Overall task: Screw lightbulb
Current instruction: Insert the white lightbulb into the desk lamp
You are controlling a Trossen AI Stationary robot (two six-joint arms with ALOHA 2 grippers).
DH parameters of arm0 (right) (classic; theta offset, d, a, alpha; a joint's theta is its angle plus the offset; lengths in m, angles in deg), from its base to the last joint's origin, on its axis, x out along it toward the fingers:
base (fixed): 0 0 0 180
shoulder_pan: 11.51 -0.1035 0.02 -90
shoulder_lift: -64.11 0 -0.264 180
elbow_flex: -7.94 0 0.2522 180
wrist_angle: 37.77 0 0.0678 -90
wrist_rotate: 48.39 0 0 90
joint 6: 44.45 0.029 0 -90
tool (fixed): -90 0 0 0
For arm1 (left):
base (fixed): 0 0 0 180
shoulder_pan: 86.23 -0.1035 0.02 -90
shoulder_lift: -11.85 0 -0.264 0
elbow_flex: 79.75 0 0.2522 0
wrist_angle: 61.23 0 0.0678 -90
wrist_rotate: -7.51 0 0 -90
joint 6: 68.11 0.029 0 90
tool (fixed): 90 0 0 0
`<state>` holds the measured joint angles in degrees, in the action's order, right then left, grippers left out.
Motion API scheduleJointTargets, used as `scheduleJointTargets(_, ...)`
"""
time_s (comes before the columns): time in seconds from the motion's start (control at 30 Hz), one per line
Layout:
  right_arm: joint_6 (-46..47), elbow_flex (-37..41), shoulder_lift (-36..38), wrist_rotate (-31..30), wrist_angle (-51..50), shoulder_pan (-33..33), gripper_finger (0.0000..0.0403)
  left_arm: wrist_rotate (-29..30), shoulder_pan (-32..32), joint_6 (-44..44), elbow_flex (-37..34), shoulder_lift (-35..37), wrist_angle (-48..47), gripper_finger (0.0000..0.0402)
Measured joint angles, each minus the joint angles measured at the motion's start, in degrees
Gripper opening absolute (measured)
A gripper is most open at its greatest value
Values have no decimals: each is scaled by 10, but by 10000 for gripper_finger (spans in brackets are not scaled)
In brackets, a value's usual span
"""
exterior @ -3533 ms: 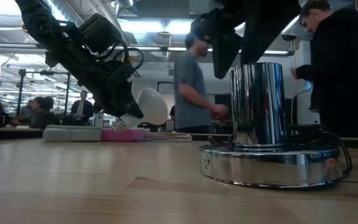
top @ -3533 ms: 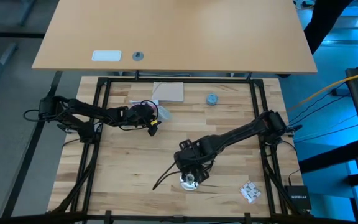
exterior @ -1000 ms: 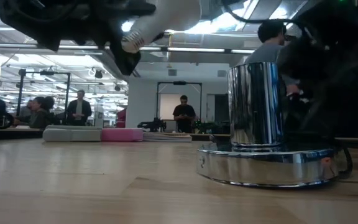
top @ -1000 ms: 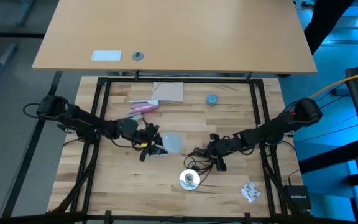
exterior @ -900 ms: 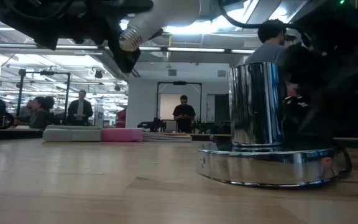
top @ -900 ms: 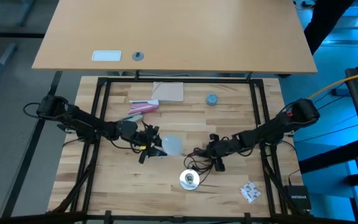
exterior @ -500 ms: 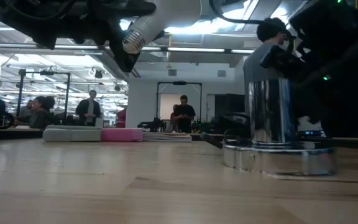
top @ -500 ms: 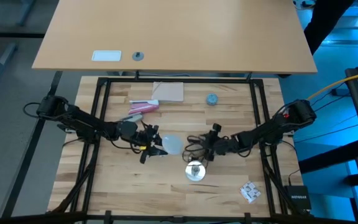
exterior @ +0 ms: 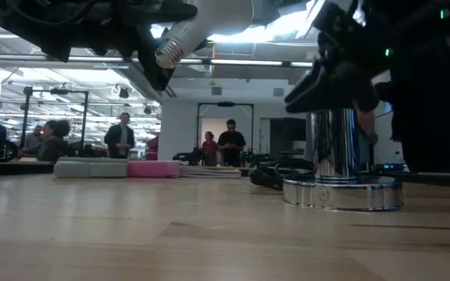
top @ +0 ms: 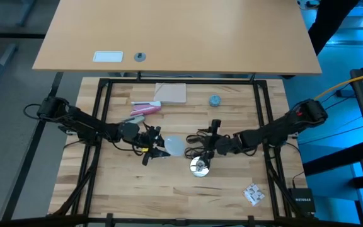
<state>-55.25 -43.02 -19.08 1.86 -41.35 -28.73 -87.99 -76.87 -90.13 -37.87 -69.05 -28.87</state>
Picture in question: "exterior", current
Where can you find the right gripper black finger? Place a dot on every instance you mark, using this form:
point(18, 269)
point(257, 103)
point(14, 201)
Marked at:
point(334, 89)

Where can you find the white light bulb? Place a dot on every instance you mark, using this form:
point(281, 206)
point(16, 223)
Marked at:
point(209, 23)

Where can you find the chrome lamp base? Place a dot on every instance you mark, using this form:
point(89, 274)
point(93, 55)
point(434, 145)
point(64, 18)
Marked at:
point(334, 156)

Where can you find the black background robot arm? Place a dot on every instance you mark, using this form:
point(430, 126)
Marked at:
point(190, 156)

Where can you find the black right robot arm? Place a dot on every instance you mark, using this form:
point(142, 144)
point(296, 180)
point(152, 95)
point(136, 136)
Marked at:
point(432, 97)

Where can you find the black hanging spotlight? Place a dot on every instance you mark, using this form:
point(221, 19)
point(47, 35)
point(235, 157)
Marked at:
point(123, 93)
point(148, 110)

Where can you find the ceiling light strip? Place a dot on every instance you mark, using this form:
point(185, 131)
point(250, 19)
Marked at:
point(248, 62)

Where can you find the pink and white case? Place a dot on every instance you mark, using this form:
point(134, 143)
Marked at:
point(152, 169)

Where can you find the black gantry frame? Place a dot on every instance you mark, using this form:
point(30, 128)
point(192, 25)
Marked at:
point(85, 117)
point(225, 104)

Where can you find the black metal table frame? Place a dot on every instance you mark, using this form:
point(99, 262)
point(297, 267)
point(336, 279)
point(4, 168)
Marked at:
point(14, 168)

